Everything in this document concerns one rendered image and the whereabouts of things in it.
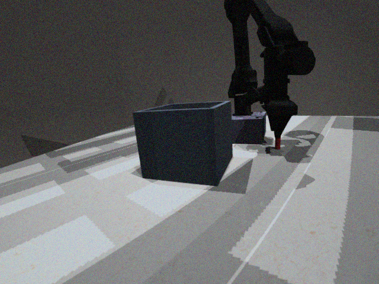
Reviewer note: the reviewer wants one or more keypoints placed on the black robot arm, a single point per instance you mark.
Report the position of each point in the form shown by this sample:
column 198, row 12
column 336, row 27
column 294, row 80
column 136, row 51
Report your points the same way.
column 284, row 53

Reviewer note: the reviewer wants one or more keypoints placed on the dark red peg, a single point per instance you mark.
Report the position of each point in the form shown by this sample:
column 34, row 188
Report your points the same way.
column 277, row 143

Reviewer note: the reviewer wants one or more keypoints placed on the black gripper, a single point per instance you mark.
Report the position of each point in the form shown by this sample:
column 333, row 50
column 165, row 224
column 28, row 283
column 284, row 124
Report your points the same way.
column 280, row 109

